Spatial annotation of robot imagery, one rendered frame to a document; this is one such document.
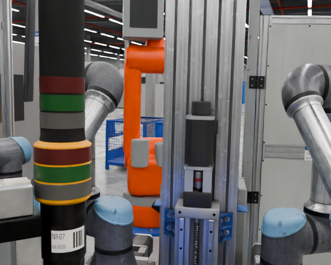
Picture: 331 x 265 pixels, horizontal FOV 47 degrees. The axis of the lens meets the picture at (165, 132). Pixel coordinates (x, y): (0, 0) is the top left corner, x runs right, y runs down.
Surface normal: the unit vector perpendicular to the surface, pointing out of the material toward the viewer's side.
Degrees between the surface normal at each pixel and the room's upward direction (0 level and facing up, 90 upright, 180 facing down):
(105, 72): 42
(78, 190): 90
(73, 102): 90
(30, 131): 90
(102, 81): 50
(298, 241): 87
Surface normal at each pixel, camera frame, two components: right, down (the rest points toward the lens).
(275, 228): -0.65, 0.04
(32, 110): 0.94, 0.06
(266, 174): -0.09, 0.11
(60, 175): 0.19, 0.12
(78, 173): 0.65, 0.11
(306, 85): -0.04, -0.55
